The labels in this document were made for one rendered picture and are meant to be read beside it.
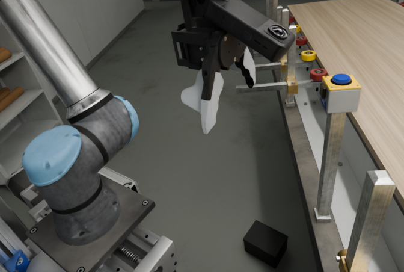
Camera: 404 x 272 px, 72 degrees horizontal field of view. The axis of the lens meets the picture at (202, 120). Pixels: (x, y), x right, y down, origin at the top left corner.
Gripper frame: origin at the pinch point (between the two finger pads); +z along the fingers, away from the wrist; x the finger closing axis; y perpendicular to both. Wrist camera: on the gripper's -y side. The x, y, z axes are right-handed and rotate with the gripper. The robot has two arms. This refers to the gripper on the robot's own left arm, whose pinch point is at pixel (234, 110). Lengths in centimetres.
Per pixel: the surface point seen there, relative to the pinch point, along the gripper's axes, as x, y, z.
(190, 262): -23, 54, 132
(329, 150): -31.5, -9.5, 30.1
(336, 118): -31.9, -10.3, 19.4
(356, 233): -9.5, -20.6, 31.3
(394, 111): -77, -22, 42
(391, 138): -59, -23, 42
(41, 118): -65, 285, 116
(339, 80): -31.8, -9.6, 8.7
